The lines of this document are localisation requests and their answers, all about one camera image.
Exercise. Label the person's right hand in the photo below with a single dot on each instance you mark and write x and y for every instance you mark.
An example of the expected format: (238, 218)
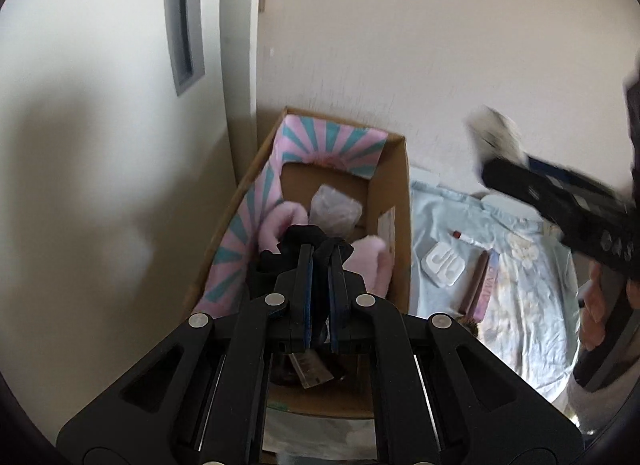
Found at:
(597, 307)

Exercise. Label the brown item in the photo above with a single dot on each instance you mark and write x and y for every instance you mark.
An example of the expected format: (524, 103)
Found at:
(312, 370)

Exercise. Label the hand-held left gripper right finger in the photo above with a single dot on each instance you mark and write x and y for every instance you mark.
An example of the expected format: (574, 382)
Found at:
(334, 295)

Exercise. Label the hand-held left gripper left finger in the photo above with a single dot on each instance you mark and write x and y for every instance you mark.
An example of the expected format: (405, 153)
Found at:
(306, 295)

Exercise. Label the black scrunchie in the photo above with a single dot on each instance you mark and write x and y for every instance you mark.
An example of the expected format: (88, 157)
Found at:
(292, 240)

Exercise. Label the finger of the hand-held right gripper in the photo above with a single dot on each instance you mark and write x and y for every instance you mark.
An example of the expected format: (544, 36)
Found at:
(575, 180)
(520, 185)

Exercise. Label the red-capped small tube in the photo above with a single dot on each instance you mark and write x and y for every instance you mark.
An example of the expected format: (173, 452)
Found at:
(467, 238)

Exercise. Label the light blue floral sheet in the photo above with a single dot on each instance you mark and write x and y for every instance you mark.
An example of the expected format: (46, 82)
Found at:
(525, 305)

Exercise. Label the person's right forearm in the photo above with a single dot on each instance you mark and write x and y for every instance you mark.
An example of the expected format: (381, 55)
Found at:
(592, 410)

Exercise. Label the white earphone case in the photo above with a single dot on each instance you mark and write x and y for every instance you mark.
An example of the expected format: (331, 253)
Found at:
(442, 262)

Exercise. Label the cardboard box with pink lining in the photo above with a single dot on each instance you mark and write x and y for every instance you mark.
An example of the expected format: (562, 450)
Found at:
(390, 185)

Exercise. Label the long brown and pink box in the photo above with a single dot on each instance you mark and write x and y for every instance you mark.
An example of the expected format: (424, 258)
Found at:
(480, 290)

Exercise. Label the clear floral packet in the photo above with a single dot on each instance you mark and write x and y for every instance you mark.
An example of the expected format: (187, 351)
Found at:
(335, 210)

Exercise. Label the small black and white box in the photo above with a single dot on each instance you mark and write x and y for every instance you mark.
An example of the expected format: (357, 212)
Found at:
(495, 130)

